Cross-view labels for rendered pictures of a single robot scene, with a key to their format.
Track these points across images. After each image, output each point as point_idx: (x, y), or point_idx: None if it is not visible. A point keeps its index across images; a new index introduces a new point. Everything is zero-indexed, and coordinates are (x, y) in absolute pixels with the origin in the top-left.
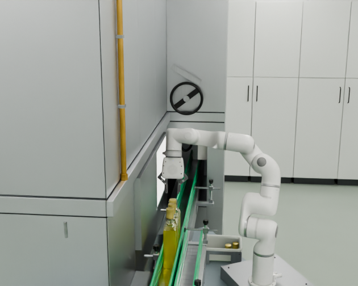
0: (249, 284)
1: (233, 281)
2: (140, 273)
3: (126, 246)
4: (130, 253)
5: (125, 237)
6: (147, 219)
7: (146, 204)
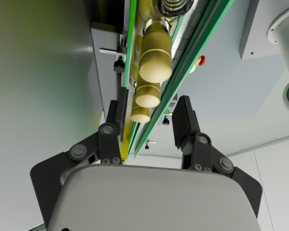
0: (269, 26)
1: (254, 11)
2: (100, 38)
3: (85, 122)
4: (85, 86)
5: (82, 138)
6: (65, 4)
7: (49, 70)
